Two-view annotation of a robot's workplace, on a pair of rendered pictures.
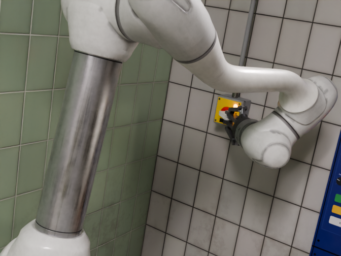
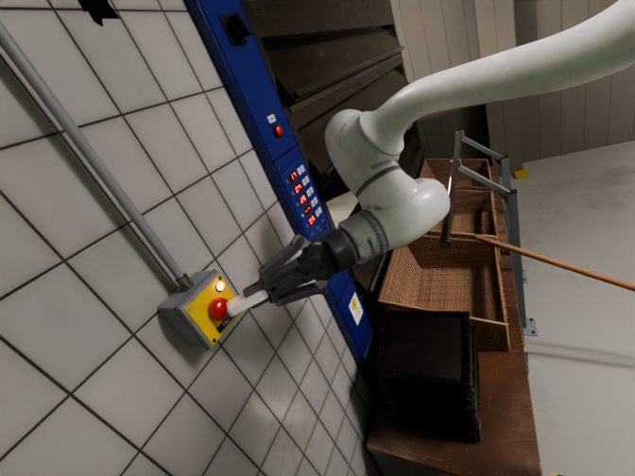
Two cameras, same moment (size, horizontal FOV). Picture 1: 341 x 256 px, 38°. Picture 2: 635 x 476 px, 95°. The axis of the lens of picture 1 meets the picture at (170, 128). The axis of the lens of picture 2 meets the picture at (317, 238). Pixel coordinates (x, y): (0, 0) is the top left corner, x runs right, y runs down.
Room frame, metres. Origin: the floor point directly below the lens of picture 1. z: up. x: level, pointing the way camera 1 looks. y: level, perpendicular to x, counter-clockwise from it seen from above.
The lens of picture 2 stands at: (1.41, 0.24, 1.72)
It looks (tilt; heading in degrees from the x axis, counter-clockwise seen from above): 26 degrees down; 275
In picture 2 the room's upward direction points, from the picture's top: 24 degrees counter-clockwise
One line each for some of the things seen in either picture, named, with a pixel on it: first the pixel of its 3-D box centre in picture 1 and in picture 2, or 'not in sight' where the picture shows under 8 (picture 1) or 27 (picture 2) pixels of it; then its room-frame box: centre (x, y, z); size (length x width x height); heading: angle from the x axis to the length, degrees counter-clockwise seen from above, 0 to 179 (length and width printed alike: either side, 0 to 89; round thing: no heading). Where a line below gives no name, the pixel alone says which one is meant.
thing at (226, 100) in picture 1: (231, 111); (204, 308); (1.69, -0.20, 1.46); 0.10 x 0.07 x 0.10; 59
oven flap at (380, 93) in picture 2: not in sight; (374, 100); (0.95, -1.51, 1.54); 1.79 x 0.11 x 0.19; 59
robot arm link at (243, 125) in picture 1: (251, 135); (359, 238); (1.37, -0.23, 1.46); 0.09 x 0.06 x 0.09; 105
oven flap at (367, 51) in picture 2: not in sight; (360, 48); (0.95, -1.51, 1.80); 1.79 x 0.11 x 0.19; 59
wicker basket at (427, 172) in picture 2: not in sight; (454, 179); (0.41, -1.89, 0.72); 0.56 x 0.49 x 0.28; 60
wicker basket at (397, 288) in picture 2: not in sight; (443, 280); (1.02, -0.87, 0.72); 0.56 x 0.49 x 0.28; 60
